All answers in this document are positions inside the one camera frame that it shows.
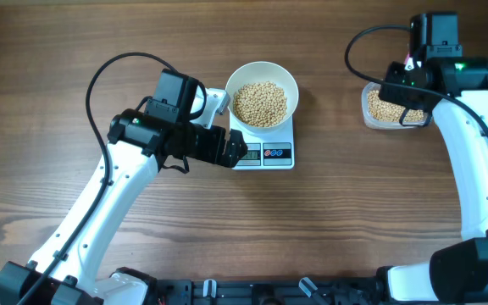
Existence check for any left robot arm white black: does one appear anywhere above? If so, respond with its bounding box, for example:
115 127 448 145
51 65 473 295
0 69 247 304

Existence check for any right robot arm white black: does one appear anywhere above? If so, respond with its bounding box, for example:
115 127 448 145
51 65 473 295
380 12 488 304

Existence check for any white digital kitchen scale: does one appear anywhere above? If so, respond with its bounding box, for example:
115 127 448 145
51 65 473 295
230 114 295 170

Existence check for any soybeans pile in bowl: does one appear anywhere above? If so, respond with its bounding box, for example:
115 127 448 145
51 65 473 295
233 81 287 128

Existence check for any white round bowl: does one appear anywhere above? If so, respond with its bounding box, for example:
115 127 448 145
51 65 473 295
225 61 299 134

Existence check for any clear container of soybeans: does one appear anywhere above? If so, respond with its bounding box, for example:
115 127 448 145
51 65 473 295
361 82 432 130

